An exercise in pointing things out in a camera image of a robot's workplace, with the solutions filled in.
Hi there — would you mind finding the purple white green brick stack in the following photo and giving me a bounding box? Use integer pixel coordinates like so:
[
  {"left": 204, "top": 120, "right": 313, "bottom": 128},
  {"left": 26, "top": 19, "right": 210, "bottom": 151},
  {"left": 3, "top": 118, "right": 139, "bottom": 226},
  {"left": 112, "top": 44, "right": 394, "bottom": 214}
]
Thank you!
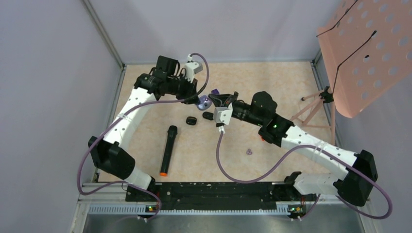
[{"left": 211, "top": 89, "right": 220, "bottom": 95}]

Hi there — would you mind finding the black microphone orange end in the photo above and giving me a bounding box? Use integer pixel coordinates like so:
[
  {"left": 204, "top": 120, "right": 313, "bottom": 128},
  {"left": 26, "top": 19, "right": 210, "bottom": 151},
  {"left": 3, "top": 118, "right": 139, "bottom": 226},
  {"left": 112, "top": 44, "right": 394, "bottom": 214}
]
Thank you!
[{"left": 159, "top": 125, "right": 178, "bottom": 177}]

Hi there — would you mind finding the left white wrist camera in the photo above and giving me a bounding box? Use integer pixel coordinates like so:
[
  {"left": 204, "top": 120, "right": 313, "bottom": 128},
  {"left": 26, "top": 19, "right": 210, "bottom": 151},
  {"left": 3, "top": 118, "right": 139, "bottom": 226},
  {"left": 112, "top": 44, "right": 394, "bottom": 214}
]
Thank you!
[{"left": 184, "top": 54, "right": 203, "bottom": 83}]

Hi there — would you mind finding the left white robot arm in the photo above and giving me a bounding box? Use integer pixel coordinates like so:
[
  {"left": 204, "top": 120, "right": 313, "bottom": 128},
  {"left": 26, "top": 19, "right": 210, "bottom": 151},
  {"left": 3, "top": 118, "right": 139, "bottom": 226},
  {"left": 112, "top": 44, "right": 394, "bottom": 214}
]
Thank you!
[{"left": 88, "top": 54, "right": 206, "bottom": 201}]

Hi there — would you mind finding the silver lilac oval case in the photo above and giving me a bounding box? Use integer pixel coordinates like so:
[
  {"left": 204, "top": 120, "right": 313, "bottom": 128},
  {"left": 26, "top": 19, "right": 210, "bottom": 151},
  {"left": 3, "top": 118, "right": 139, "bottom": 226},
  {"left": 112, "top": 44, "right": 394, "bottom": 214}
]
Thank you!
[{"left": 197, "top": 95, "right": 213, "bottom": 111}]

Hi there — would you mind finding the oval black charging case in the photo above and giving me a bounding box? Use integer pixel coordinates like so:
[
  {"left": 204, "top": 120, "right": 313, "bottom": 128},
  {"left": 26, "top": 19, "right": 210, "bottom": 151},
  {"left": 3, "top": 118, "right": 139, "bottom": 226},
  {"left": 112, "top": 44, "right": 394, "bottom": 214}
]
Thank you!
[{"left": 202, "top": 112, "right": 214, "bottom": 121}]

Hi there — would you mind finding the small black earbud case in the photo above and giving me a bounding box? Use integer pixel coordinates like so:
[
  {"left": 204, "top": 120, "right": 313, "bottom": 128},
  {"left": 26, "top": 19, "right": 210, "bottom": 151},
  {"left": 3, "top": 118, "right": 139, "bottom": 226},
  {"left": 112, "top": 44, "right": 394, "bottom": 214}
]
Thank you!
[{"left": 186, "top": 116, "right": 197, "bottom": 126}]

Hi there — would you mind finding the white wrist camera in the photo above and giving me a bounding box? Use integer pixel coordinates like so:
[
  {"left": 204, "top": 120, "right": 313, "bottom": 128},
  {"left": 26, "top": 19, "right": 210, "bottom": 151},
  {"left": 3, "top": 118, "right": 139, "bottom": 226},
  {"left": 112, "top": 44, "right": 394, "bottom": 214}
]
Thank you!
[
  {"left": 213, "top": 103, "right": 233, "bottom": 134},
  {"left": 184, "top": 54, "right": 203, "bottom": 83}
]

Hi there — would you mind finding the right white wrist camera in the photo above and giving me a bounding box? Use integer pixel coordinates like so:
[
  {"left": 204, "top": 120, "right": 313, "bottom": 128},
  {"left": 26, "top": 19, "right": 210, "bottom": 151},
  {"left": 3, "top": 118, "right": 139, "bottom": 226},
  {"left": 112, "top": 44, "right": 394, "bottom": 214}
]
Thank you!
[{"left": 213, "top": 103, "right": 233, "bottom": 134}]

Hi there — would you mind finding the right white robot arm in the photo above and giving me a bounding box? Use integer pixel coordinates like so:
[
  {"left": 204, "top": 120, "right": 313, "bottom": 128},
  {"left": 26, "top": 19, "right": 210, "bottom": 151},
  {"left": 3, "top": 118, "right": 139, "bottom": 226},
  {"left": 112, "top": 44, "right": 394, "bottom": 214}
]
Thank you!
[{"left": 208, "top": 91, "right": 378, "bottom": 206}]

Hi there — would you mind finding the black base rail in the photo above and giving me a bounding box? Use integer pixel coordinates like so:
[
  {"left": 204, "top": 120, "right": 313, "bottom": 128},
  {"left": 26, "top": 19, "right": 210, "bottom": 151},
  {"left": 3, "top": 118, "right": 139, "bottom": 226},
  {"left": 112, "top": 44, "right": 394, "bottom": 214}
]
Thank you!
[{"left": 125, "top": 182, "right": 316, "bottom": 211}]

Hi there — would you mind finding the pink perforated music stand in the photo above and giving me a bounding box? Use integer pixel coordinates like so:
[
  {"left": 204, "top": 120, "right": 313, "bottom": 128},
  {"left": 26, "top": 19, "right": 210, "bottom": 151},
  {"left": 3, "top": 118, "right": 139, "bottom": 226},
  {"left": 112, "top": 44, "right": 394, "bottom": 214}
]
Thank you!
[{"left": 302, "top": 0, "right": 412, "bottom": 126}]

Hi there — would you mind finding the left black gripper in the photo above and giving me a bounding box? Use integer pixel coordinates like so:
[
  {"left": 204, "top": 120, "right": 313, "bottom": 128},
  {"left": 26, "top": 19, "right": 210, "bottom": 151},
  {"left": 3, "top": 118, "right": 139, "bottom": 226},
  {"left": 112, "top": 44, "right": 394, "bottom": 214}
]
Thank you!
[{"left": 167, "top": 73, "right": 200, "bottom": 104}]

